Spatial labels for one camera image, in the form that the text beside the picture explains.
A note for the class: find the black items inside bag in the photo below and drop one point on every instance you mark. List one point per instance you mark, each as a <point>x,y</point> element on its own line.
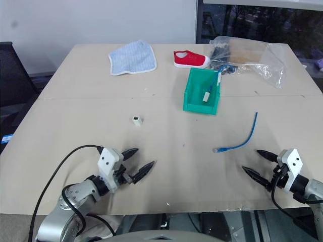
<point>220,54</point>

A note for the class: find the light blue striped cloth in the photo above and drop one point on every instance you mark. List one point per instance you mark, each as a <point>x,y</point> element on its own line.
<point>132,59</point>

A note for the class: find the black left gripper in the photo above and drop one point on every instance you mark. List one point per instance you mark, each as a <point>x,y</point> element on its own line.
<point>122,177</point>

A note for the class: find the wooden board inside bag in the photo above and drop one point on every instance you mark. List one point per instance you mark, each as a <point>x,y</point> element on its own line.
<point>246,54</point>

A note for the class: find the purple object behind window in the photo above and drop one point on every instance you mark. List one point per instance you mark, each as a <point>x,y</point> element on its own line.
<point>318,63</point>

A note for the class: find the clear plastic bag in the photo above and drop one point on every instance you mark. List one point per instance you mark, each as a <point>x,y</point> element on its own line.
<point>271,63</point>

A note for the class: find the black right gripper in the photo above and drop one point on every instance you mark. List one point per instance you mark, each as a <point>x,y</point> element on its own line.
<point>280,176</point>

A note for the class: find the small white cube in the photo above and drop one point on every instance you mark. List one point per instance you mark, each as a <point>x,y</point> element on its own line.
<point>136,119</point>

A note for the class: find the black mesh office chair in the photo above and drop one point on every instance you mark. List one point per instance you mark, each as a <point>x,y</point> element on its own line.
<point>12,75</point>

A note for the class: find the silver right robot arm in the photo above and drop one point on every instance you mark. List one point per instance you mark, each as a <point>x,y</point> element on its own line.
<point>311,191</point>

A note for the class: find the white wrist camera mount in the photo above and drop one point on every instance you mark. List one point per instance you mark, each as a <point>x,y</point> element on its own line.
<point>108,164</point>
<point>292,164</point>

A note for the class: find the red canvas shoe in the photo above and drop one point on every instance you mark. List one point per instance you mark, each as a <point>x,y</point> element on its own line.
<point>190,59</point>

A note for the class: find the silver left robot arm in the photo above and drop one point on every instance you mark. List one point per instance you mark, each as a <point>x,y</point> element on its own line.
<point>75,194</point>

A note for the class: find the green plastic bin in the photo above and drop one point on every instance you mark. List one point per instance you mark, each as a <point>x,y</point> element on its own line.
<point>199,106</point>

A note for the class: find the blue labelled box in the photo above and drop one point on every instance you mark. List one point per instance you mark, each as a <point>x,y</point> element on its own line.
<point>5,139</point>

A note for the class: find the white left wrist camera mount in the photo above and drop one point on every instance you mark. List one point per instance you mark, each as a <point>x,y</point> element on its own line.
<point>108,164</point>

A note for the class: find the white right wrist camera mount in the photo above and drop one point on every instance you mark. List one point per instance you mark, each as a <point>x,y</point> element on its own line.
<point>292,164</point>

